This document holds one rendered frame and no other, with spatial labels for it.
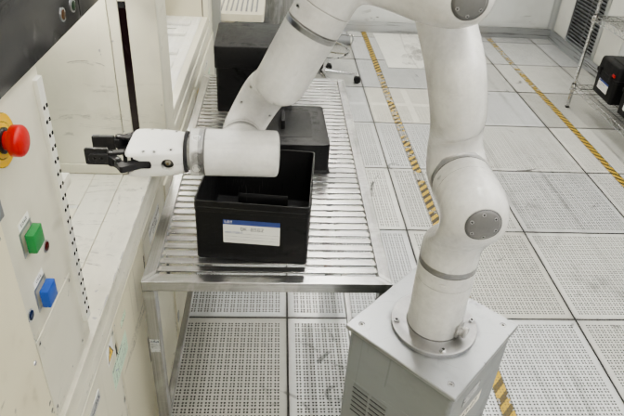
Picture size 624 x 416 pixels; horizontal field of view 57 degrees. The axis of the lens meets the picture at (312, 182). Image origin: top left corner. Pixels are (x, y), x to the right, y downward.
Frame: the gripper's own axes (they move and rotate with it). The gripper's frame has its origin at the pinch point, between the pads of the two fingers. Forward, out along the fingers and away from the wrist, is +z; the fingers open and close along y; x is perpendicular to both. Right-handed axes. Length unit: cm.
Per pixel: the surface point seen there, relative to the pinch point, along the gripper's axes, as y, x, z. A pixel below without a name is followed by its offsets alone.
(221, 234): 21.7, -35.1, -18.4
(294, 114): 85, -33, -38
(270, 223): 20.5, -30.6, -30.3
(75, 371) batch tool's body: -21.9, -32.0, 2.9
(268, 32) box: 123, -18, -28
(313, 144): 64, -33, -43
